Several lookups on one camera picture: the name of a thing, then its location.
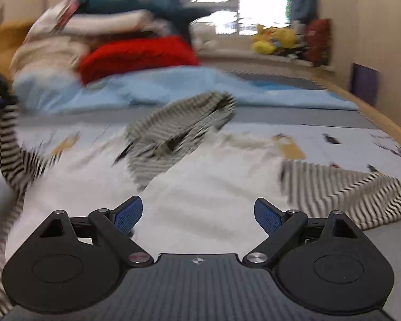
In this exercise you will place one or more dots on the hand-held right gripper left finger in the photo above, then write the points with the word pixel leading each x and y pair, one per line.
pixel 129 214

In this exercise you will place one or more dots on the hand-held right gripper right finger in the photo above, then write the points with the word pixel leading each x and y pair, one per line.
pixel 268 215

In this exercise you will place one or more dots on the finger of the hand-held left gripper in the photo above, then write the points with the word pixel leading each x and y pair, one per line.
pixel 1 102

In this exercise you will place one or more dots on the black white striped hoodie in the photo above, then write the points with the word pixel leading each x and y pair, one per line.
pixel 187 123

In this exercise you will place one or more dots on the wooden headboard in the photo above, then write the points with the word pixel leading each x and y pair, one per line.
pixel 3 46

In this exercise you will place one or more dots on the white pink folded cloth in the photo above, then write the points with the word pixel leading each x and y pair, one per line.
pixel 50 16

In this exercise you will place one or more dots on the white folded quilt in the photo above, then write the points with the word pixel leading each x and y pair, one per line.
pixel 113 23

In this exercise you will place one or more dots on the blue cloth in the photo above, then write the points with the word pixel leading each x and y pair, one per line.
pixel 287 85

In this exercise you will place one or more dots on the dark teal shark plush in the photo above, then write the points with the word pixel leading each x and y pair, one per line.
pixel 113 3

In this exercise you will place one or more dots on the red quilt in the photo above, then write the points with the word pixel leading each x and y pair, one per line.
pixel 137 57

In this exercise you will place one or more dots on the light blue sheet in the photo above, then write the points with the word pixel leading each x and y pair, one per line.
pixel 193 87

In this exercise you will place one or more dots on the white window sill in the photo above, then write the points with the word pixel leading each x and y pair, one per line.
pixel 240 58

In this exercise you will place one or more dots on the yellow duck plush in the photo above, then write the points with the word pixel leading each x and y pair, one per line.
pixel 264 45

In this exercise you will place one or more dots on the yellow round plush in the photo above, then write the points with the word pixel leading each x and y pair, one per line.
pixel 289 38

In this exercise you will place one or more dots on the red cushion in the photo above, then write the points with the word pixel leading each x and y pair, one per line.
pixel 317 41

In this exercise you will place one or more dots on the white bear plush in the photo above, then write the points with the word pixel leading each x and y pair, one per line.
pixel 204 36

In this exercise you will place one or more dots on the window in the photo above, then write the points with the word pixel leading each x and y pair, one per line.
pixel 247 6

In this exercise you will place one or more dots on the wooden bed side rail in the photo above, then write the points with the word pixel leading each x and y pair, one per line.
pixel 381 120

